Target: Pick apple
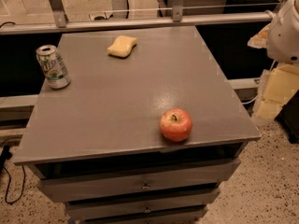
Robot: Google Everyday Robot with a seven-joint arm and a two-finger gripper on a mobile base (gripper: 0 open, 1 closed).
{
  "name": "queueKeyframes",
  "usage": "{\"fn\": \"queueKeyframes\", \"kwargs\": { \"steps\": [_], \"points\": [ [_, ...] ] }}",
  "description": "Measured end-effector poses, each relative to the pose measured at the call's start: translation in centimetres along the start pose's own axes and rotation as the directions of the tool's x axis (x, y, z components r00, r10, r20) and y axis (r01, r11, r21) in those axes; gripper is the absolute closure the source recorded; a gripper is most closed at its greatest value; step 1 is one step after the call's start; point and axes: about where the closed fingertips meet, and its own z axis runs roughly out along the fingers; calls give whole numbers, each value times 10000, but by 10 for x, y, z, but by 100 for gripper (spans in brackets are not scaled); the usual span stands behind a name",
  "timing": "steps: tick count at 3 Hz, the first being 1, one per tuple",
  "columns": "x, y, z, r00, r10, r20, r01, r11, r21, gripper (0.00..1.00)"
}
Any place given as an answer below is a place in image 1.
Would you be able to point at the grey metal railing frame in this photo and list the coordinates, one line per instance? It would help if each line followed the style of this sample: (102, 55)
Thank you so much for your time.
(38, 16)

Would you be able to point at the green white soda can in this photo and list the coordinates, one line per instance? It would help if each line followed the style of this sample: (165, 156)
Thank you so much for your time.
(53, 66)

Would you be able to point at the red apple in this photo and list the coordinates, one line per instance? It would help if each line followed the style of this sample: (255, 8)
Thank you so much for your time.
(175, 125)

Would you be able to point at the yellow sponge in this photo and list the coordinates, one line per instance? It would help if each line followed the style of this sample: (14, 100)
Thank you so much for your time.
(122, 46)

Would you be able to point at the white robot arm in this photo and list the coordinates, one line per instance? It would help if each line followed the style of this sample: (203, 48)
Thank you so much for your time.
(283, 35)

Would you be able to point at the bottom grey drawer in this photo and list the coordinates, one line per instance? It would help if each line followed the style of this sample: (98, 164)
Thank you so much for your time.
(190, 213)

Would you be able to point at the yellow foam blocks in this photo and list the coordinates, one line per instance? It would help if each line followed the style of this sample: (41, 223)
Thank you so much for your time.
(282, 85)

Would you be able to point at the grey drawer cabinet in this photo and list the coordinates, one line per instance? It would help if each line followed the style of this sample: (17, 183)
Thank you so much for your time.
(107, 119)

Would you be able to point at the top grey drawer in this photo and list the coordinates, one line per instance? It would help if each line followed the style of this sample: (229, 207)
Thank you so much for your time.
(88, 187)

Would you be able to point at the middle grey drawer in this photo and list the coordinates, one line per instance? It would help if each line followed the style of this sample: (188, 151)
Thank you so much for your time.
(143, 205)

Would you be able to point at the grey drawer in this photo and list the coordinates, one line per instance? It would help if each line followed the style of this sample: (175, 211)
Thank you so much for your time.
(190, 213)
(143, 205)
(88, 187)

